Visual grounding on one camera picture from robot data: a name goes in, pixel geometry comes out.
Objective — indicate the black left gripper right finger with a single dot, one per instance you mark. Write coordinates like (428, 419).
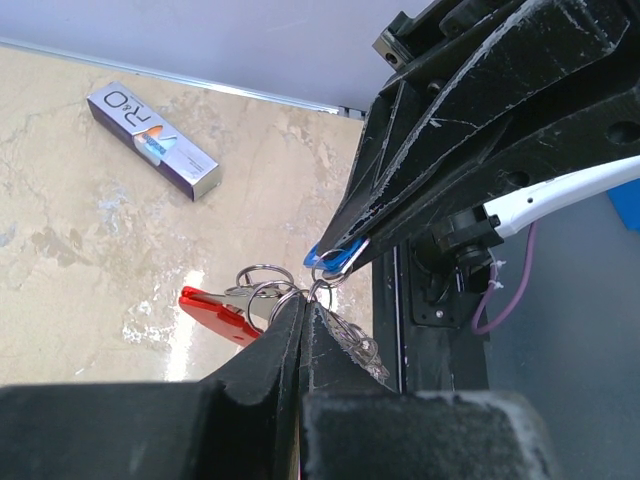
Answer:
(354, 427)

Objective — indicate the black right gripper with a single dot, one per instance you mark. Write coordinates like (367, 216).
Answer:
(492, 97)

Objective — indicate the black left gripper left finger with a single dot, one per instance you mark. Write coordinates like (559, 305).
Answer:
(237, 423)

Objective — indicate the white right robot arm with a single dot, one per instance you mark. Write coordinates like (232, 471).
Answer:
(510, 213)

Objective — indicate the blue plastic bin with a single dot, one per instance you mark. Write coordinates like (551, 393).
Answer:
(626, 201)

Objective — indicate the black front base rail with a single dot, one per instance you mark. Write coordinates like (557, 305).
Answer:
(424, 345)

